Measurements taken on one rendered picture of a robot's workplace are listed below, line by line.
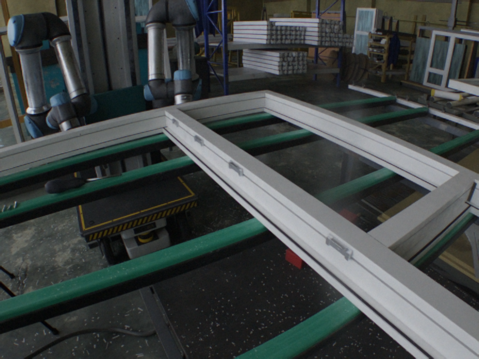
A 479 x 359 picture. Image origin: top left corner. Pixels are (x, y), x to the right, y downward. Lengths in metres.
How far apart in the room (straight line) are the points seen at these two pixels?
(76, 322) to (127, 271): 1.17
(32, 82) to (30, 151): 0.44
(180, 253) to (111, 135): 0.62
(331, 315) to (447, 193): 0.35
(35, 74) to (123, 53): 0.51
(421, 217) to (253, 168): 0.33
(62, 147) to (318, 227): 0.83
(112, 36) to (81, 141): 0.80
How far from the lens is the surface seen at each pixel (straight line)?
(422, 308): 0.40
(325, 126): 1.01
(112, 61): 1.71
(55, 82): 4.59
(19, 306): 0.55
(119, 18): 1.70
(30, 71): 1.40
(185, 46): 1.49
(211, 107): 1.14
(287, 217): 0.53
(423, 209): 0.56
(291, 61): 5.21
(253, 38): 5.36
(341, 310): 0.44
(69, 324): 1.67
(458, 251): 1.04
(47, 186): 0.80
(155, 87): 1.37
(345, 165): 1.12
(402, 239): 0.48
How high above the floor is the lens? 1.21
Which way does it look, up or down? 30 degrees down
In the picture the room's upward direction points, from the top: 1 degrees counter-clockwise
